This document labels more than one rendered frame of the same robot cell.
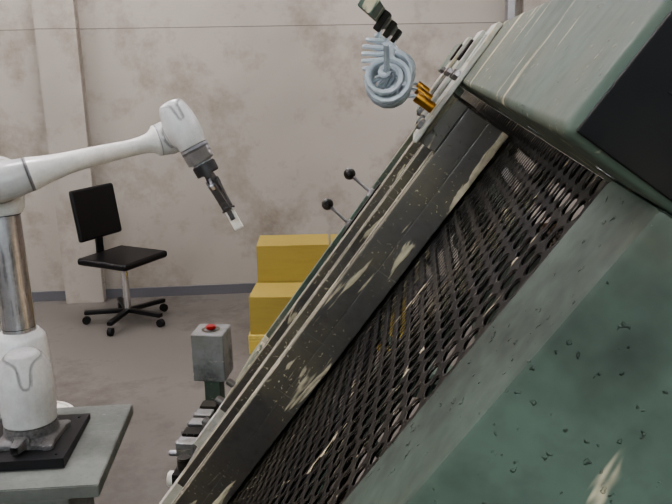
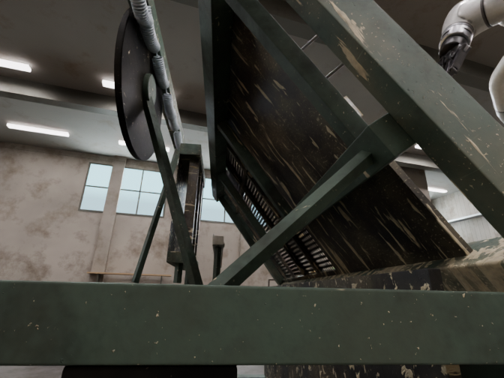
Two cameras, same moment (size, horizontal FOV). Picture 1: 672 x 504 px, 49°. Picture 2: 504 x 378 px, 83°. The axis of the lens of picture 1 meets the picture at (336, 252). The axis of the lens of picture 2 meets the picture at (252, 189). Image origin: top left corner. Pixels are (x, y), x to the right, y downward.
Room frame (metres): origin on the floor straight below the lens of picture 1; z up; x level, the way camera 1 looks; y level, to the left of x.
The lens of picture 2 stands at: (2.86, -0.38, 0.78)
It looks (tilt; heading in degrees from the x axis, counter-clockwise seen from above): 20 degrees up; 168
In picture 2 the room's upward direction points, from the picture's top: 1 degrees clockwise
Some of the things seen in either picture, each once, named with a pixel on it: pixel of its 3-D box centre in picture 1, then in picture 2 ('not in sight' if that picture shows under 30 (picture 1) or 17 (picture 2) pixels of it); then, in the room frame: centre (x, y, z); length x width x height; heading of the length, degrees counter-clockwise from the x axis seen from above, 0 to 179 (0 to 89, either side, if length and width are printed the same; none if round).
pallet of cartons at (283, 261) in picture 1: (329, 290); not in sight; (4.89, 0.05, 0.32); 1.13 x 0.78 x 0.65; 95
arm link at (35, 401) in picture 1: (26, 384); not in sight; (2.04, 0.94, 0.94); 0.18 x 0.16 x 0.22; 24
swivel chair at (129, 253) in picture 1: (120, 256); not in sight; (5.22, 1.59, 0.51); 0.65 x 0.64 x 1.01; 93
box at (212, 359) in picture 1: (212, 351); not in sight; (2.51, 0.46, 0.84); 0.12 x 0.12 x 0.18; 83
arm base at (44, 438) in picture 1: (29, 431); not in sight; (2.00, 0.93, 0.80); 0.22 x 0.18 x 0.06; 1
